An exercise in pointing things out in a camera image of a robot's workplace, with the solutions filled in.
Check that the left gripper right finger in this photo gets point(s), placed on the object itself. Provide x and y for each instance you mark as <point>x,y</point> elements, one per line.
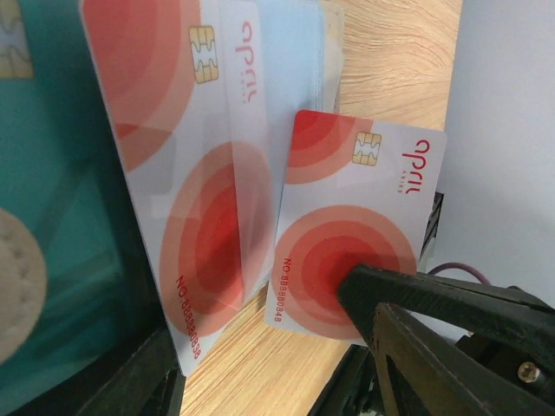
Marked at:
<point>443,346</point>

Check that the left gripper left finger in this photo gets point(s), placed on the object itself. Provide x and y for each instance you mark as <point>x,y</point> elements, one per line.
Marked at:
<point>139,376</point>

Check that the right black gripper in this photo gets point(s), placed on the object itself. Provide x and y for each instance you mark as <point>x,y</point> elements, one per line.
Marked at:
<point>430,233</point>

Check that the red patterned credit card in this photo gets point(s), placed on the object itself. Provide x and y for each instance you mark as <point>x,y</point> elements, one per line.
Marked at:
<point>183,86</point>
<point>356,191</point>

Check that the green VIP credit card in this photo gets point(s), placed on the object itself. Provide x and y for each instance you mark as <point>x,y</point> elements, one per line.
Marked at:
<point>61,175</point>

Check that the beige card holder wallet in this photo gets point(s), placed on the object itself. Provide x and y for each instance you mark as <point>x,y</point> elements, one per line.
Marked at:
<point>301,70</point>

